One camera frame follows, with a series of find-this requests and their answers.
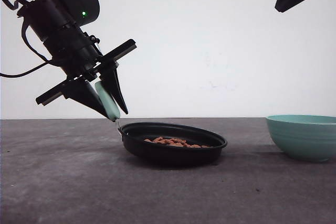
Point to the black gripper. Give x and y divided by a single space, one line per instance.
82 61

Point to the black frying pan green handle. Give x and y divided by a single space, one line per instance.
133 135

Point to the brown fried beef cubes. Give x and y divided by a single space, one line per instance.
177 142

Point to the teal ceramic bowl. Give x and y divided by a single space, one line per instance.
304 137

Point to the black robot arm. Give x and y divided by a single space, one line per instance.
47 17

